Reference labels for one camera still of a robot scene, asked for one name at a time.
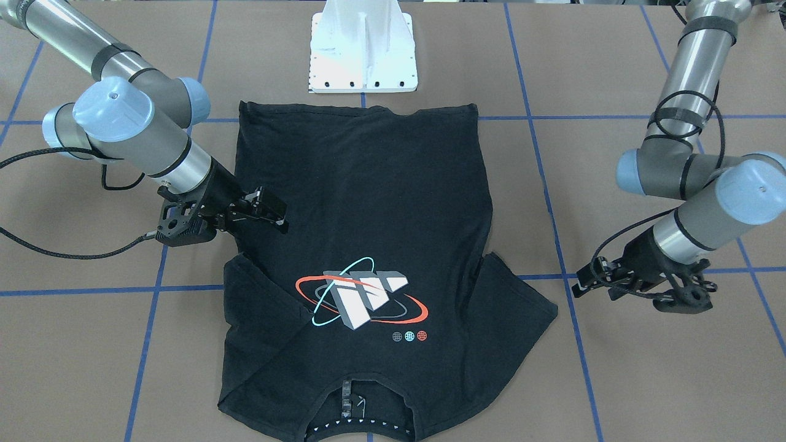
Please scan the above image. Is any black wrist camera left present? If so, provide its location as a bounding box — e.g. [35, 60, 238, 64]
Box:
[652, 258, 718, 314]

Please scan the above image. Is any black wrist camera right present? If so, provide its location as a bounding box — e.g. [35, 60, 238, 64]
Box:
[155, 185, 217, 248]

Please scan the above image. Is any black printed t-shirt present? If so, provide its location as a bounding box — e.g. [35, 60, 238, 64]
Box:
[218, 103, 558, 441]

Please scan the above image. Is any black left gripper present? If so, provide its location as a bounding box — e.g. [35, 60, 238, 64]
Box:
[572, 227, 677, 298]

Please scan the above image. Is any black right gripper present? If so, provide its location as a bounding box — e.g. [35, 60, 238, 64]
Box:
[186, 159, 289, 234]

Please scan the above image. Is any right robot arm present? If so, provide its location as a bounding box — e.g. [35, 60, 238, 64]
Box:
[2, 1, 287, 244]

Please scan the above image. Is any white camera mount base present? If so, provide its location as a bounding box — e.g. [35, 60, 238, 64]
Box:
[308, 1, 419, 93]

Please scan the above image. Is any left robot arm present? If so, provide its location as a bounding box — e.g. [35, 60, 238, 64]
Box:
[572, 1, 784, 314]

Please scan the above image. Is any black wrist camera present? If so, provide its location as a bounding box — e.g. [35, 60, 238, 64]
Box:
[155, 185, 217, 248]
[652, 258, 718, 314]

